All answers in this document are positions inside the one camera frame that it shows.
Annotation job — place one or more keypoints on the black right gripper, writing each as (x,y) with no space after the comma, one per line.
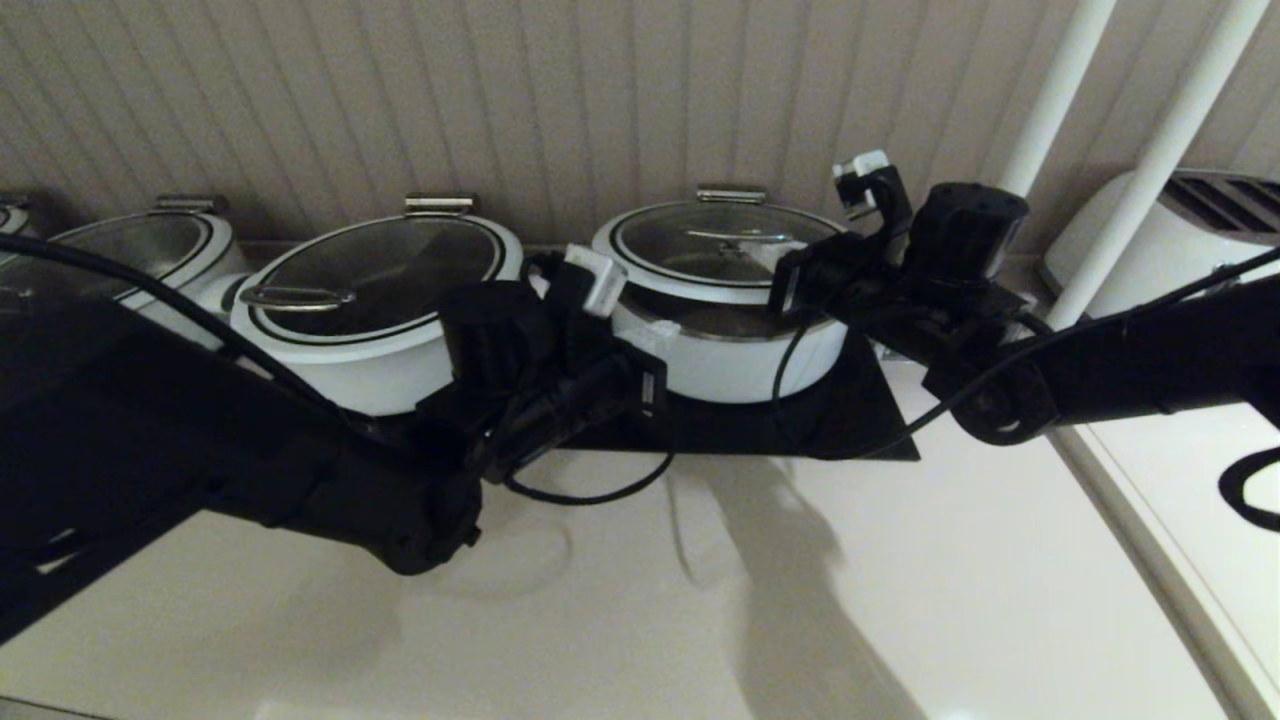
(960,250)

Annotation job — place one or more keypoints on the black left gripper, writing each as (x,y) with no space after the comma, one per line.
(500,340)

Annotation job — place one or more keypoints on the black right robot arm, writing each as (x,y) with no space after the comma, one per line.
(1150,370)

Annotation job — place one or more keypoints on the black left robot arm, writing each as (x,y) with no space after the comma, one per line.
(200,450)

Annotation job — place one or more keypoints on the deep white round pot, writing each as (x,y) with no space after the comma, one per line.
(720,375)

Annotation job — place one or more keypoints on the small white lidded pot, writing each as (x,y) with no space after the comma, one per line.
(10,215)

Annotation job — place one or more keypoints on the large black induction cooktop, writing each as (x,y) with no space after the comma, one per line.
(740,430)

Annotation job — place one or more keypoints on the white toaster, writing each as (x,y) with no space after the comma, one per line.
(1190,235)

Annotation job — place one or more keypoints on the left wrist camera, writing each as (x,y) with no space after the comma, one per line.
(600,280)

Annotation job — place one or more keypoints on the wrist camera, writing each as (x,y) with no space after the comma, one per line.
(600,280)
(880,200)

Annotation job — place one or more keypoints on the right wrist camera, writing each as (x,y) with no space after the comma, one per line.
(880,200)

